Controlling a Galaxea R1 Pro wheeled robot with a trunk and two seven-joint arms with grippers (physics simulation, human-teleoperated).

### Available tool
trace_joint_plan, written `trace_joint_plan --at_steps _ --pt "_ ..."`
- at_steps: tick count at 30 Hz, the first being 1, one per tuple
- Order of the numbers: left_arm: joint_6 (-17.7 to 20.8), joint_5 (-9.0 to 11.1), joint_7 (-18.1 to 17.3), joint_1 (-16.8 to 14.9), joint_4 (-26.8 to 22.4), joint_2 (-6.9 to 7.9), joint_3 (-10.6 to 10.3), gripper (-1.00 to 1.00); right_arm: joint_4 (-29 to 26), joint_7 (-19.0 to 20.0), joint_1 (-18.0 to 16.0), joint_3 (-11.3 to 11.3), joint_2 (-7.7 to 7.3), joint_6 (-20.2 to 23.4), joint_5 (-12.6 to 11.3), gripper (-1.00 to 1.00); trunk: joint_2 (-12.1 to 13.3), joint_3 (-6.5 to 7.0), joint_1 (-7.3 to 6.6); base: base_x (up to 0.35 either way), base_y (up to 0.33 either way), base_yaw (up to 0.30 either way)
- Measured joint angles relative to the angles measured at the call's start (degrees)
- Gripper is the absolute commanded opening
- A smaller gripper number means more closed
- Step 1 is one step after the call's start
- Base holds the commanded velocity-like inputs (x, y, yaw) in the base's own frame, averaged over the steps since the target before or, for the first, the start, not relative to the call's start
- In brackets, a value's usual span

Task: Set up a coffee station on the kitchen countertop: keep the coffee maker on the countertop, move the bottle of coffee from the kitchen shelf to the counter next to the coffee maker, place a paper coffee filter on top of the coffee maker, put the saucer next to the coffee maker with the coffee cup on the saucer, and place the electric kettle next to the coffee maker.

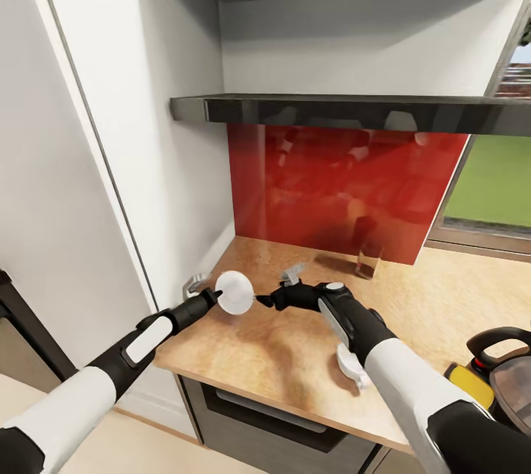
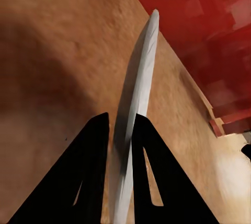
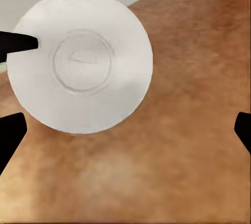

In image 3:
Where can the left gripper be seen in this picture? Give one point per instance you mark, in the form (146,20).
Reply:
(14,42)

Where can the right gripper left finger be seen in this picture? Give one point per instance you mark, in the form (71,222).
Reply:
(12,130)

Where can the countertop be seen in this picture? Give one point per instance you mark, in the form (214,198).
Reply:
(175,160)

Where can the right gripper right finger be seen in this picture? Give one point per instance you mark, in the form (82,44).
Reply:
(243,129)

